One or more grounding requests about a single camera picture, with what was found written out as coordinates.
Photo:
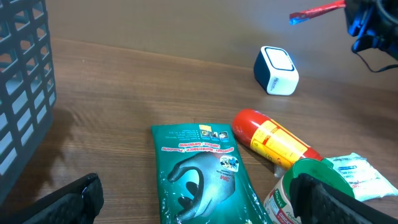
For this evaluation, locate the red sauce sachet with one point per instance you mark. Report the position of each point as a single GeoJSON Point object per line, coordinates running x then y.
{"type": "Point", "coordinates": [302, 16]}

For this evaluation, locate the green lid seasoning jar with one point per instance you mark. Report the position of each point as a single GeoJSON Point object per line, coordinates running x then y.
{"type": "Point", "coordinates": [278, 205]}

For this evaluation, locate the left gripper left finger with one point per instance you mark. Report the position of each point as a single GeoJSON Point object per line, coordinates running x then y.
{"type": "Point", "coordinates": [78, 202]}

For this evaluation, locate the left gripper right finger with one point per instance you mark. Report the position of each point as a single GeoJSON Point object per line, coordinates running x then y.
{"type": "Point", "coordinates": [315, 202]}

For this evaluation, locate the grey plastic shopping basket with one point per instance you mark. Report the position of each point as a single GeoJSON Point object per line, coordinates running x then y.
{"type": "Point", "coordinates": [28, 92]}

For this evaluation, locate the white barcode scanner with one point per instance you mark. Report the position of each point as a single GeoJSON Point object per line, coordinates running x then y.
{"type": "Point", "coordinates": [275, 71]}

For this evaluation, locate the green 3M gloves package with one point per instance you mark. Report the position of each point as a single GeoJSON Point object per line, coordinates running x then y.
{"type": "Point", "coordinates": [201, 177]}

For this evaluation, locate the red chili sauce bottle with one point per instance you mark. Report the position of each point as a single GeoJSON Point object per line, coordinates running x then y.
{"type": "Point", "coordinates": [270, 139]}

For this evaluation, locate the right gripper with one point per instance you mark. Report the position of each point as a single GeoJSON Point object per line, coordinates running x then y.
{"type": "Point", "coordinates": [374, 24]}

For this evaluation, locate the mint wet wipes pack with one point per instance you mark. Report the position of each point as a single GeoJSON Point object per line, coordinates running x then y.
{"type": "Point", "coordinates": [367, 182]}

